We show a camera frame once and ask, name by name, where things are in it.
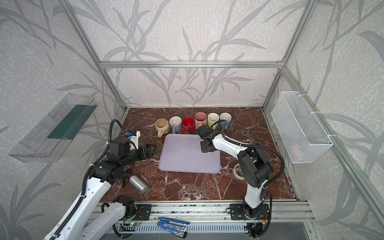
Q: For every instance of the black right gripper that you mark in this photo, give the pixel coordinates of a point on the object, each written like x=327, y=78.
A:
x=203, y=133

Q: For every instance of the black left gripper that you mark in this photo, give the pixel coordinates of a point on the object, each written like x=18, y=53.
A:
x=143, y=151

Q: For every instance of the light green mug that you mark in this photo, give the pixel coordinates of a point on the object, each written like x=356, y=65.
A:
x=211, y=119

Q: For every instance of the pink patterned mug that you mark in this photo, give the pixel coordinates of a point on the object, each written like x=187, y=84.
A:
x=200, y=119

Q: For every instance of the red mug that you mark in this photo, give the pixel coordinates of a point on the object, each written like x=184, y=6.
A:
x=188, y=125

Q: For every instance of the blue mug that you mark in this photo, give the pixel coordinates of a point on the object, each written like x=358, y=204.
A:
x=226, y=119

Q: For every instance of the purple mug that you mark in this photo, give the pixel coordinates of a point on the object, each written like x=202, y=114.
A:
x=176, y=124

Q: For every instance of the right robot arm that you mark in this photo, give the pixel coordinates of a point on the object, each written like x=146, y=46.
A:
x=254, y=163

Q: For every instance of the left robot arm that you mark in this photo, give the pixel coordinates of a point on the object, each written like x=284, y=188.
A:
x=99, y=178

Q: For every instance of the lavender plastic tray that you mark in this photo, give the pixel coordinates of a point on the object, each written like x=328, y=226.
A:
x=182, y=153

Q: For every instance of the silver metal can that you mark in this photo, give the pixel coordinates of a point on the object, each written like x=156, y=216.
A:
x=138, y=184

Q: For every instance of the clear tape roll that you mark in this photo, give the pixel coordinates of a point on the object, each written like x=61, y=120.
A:
x=237, y=172

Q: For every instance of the green circuit board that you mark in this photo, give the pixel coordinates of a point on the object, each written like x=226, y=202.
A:
x=130, y=227

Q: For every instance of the blue stapler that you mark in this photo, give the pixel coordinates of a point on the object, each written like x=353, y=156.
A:
x=176, y=227

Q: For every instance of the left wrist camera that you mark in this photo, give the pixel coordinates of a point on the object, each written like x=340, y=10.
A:
x=133, y=136

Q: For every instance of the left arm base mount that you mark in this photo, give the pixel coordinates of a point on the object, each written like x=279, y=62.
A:
x=141, y=211

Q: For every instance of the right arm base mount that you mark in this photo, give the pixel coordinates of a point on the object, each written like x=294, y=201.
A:
x=244, y=212

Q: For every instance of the white wire basket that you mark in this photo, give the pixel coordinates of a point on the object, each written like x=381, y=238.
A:
x=303, y=136

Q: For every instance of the aluminium frame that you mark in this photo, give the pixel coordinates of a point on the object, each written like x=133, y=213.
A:
x=360, y=180

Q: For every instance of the clear plastic wall bin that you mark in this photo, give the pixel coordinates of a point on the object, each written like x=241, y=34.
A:
x=49, y=139

